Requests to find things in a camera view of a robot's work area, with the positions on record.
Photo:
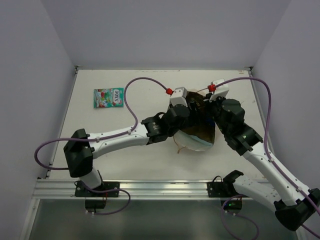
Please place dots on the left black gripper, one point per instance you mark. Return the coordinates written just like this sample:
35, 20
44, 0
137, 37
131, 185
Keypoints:
191, 105

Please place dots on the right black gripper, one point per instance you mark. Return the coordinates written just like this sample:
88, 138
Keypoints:
208, 104

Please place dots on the teal Fox's candy bag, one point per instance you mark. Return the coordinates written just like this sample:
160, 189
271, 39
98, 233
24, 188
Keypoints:
108, 98

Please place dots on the dark brown snack bag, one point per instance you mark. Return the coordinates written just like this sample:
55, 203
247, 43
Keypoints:
195, 101

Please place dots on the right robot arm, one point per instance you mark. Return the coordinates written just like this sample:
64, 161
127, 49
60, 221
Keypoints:
292, 201

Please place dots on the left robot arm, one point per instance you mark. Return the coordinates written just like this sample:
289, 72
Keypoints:
82, 148

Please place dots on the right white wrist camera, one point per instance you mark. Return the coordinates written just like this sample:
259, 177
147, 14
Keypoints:
217, 89

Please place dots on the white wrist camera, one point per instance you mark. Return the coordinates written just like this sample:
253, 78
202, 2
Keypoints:
178, 97
217, 89

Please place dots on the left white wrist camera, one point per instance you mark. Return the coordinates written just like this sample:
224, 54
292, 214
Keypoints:
178, 97

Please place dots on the right black base bracket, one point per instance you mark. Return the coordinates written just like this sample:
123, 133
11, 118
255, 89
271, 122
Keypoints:
223, 188

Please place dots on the black base bracket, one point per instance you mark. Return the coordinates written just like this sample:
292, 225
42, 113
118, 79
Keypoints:
96, 201
223, 188

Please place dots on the left black base bracket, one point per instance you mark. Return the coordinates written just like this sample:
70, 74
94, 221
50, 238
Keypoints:
96, 201

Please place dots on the aluminium mounting rail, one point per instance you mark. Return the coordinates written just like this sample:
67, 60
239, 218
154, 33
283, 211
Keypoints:
60, 189

